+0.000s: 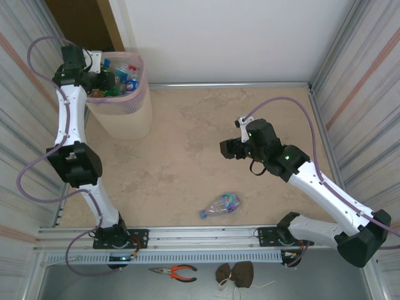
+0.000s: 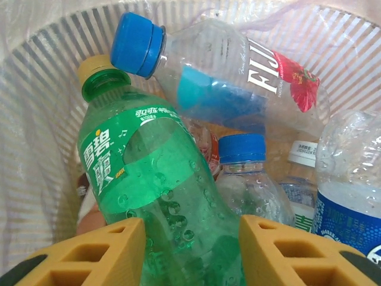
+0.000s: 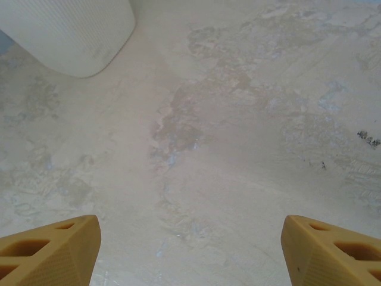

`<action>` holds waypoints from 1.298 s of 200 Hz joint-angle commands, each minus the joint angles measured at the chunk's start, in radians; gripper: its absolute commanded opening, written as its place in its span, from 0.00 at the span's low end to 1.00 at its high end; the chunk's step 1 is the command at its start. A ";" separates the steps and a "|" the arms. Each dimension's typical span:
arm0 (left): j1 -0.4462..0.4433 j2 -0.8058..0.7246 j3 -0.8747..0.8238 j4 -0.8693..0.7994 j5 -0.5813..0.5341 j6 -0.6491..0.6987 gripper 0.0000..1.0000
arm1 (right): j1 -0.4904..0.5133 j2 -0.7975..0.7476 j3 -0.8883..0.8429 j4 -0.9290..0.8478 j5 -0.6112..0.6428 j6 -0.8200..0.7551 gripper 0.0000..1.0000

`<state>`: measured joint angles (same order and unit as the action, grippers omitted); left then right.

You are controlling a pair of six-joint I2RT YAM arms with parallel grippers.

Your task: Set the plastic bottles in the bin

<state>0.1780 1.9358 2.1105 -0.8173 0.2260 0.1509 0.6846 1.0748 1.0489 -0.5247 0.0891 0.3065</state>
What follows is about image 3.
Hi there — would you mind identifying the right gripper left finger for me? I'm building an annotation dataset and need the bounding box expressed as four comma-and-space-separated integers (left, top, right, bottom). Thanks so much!
0, 214, 102, 286

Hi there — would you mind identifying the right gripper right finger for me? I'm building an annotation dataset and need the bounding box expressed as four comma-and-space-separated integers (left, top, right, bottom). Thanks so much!
281, 214, 381, 286

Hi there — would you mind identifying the beige mesh waste bin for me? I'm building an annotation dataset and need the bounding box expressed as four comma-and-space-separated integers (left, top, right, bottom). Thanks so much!
0, 0, 137, 79

